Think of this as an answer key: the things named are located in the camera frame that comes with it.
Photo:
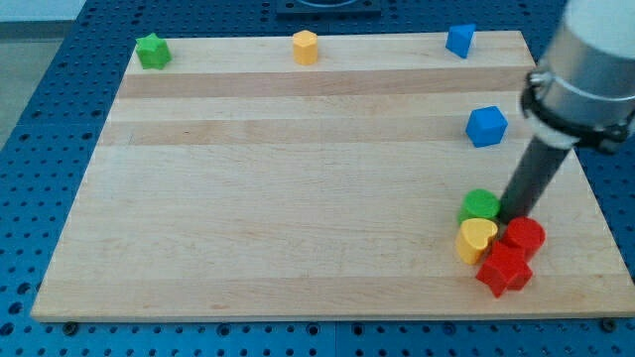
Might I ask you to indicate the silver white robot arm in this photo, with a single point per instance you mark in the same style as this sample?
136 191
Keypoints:
581 93

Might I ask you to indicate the wooden board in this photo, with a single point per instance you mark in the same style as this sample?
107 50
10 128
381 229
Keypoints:
235 184

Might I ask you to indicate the yellow hexagon block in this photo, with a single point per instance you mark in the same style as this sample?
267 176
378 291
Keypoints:
305 47

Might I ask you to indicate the green cylinder block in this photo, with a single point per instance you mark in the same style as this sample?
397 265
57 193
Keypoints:
479 203

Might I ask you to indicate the yellow heart block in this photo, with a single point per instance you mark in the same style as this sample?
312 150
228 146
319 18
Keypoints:
473 239

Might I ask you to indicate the blue cube block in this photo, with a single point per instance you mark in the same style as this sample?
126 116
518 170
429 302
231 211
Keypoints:
486 126

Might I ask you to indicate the blue triangle block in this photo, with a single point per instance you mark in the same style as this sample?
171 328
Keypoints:
459 38

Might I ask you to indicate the red star block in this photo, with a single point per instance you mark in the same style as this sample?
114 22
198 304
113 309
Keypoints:
505 269

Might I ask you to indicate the green star block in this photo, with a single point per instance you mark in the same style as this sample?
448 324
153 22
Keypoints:
153 52

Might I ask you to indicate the red cylinder block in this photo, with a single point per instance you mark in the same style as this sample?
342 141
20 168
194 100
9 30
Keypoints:
526 234

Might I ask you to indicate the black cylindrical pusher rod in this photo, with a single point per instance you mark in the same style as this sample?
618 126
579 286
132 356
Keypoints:
537 167

